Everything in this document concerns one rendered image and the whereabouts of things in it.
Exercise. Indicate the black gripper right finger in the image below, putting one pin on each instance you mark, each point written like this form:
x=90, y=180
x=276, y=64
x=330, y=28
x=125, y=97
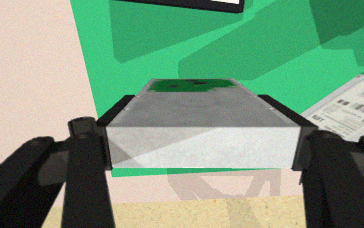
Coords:
x=333, y=185

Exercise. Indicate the green mat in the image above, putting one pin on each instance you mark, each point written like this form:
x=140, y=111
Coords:
x=295, y=51

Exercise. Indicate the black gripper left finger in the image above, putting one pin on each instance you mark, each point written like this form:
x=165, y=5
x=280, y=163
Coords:
x=77, y=161

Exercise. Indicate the status display screen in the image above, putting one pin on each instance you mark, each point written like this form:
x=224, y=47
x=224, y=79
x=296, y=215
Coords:
x=228, y=6

